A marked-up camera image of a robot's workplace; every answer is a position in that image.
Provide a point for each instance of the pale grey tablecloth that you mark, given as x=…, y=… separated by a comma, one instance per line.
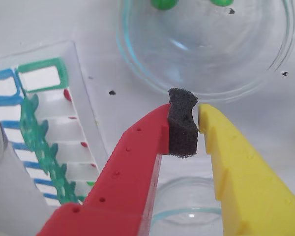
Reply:
x=39, y=19

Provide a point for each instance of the clear glass bowl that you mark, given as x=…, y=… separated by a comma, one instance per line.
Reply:
x=186, y=194
x=211, y=61

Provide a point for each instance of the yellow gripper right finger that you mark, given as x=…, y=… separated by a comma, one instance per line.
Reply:
x=248, y=191

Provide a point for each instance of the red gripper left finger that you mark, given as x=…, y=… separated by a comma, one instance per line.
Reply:
x=118, y=191

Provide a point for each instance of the green blue weekly pill organizer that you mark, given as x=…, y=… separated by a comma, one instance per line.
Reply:
x=56, y=105

